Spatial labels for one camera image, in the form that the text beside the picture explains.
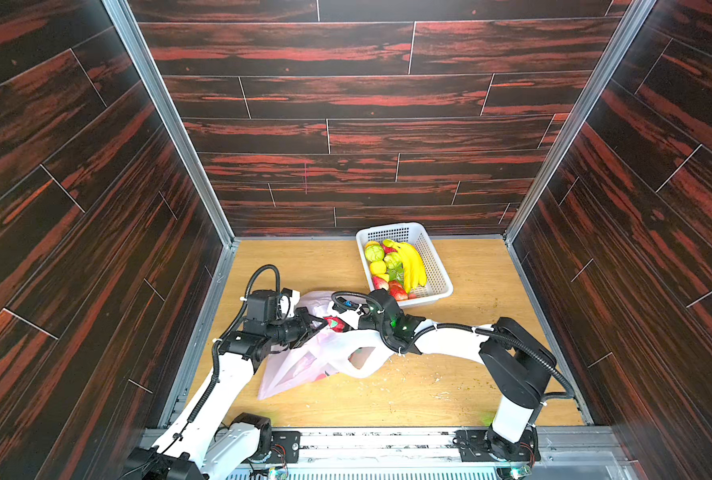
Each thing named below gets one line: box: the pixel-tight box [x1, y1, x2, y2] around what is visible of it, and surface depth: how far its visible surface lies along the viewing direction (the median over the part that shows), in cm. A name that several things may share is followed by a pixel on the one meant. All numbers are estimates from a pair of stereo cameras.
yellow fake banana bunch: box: [383, 239, 427, 294], surface depth 107 cm
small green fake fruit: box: [383, 252, 404, 273], surface depth 107 cm
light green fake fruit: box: [365, 245, 385, 262], surface depth 103 cm
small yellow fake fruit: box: [370, 260, 387, 275], surface depth 106 cm
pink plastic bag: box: [258, 290, 395, 401], surface depth 76 cm
